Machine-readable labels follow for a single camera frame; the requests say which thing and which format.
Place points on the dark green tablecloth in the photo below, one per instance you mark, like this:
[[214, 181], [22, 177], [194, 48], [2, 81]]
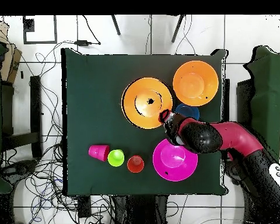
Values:
[[95, 93]]

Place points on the black power adapter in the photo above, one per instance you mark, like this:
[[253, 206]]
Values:
[[83, 43]]

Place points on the green cup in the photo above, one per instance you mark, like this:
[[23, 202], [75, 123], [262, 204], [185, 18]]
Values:
[[116, 158]]

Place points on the black stand base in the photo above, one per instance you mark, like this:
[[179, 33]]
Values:
[[23, 166]]

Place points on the black bench frame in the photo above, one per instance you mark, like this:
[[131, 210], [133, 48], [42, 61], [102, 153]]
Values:
[[36, 105]]

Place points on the large pink bowl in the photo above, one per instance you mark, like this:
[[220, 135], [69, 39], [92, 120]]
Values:
[[172, 163]]

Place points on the red cup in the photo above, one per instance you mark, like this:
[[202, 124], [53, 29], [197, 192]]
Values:
[[98, 152]]

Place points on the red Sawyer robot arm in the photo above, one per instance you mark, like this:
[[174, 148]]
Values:
[[235, 137]]

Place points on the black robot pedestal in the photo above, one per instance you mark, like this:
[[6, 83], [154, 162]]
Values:
[[142, 210]]

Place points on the cardboard box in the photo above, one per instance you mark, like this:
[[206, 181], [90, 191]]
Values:
[[11, 60]]

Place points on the large orange bowl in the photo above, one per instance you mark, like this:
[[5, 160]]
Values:
[[135, 112], [195, 83]]

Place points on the dark blue bowl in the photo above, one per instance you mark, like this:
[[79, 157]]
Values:
[[189, 110]]

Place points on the orange cup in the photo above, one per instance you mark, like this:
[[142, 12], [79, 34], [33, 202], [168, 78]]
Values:
[[135, 163]]

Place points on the black tripod leg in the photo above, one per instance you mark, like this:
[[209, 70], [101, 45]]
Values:
[[178, 28], [116, 25]]

